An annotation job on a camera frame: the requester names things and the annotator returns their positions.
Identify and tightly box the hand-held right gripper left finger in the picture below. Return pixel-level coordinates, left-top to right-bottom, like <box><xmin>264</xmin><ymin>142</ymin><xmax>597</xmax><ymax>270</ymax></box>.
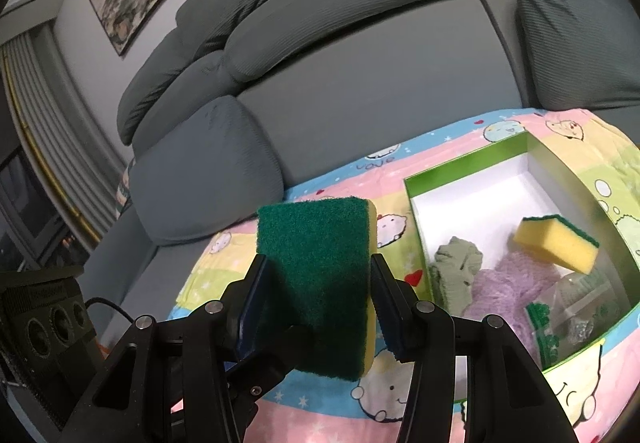
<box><xmin>60</xmin><ymin>254</ymin><xmax>313</xmax><ymax>443</ymax></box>

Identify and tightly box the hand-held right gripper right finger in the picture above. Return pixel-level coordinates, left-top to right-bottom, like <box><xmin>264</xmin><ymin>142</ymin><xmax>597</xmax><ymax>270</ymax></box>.
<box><xmin>371</xmin><ymin>254</ymin><xmax>581</xmax><ymax>443</ymax></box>

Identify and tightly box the green cloth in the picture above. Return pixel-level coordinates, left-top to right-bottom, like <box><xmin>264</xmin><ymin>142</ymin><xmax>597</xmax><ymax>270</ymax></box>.
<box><xmin>432</xmin><ymin>235</ymin><xmax>483</xmax><ymax>316</ymax></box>

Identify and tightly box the green and yellow sponge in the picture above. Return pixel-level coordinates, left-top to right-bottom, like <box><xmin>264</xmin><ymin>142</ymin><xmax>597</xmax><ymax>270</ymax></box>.
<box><xmin>256</xmin><ymin>196</ymin><xmax>378</xmax><ymax>381</ymax></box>
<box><xmin>512</xmin><ymin>214</ymin><xmax>600</xmax><ymax>276</ymax></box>

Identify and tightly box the purple fluffy cloth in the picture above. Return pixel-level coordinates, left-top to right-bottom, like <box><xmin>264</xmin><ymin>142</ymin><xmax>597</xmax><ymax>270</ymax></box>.
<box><xmin>462</xmin><ymin>250</ymin><xmax>561</xmax><ymax>324</ymax></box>

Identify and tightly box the green cardboard box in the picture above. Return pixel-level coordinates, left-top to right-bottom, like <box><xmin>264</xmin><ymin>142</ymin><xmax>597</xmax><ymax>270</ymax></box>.
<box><xmin>402</xmin><ymin>130</ymin><xmax>640</xmax><ymax>374</ymax></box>

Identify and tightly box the clear plastic zip bag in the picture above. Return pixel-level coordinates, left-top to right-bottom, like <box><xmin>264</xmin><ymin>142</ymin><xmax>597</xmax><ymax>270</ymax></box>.
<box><xmin>525</xmin><ymin>270</ymin><xmax>631</xmax><ymax>369</ymax></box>

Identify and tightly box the cartoon printed blanket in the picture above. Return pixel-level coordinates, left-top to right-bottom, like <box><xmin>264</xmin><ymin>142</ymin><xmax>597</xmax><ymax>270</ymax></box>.
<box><xmin>172</xmin><ymin>107</ymin><xmax>640</xmax><ymax>443</ymax></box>

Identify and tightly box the grey throw pillow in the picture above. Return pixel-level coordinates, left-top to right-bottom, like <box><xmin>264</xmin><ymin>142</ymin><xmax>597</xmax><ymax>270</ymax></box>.
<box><xmin>515</xmin><ymin>0</ymin><xmax>640</xmax><ymax>111</ymax></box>
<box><xmin>129</xmin><ymin>96</ymin><xmax>287</xmax><ymax>246</ymax></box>

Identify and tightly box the black speaker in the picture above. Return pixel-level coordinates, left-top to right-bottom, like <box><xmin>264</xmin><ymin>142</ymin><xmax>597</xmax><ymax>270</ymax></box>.
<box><xmin>0</xmin><ymin>268</ymin><xmax>96</xmax><ymax>424</ymax></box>

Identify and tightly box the grey sofa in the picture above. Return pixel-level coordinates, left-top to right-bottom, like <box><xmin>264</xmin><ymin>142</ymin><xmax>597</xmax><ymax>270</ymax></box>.
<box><xmin>82</xmin><ymin>0</ymin><xmax>640</xmax><ymax>324</ymax></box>

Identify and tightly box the dark glass door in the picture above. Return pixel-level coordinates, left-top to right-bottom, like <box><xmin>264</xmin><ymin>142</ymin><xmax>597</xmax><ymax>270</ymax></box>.
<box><xmin>0</xmin><ymin>148</ymin><xmax>66</xmax><ymax>269</ymax></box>

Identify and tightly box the grey curtain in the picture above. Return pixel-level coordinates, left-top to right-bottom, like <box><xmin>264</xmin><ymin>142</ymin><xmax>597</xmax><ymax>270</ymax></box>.
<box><xmin>0</xmin><ymin>23</ymin><xmax>126</xmax><ymax>249</ymax></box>

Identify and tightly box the black cable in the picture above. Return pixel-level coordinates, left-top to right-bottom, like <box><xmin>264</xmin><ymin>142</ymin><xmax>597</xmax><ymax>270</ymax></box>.
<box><xmin>85</xmin><ymin>298</ymin><xmax>136</xmax><ymax>324</ymax></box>

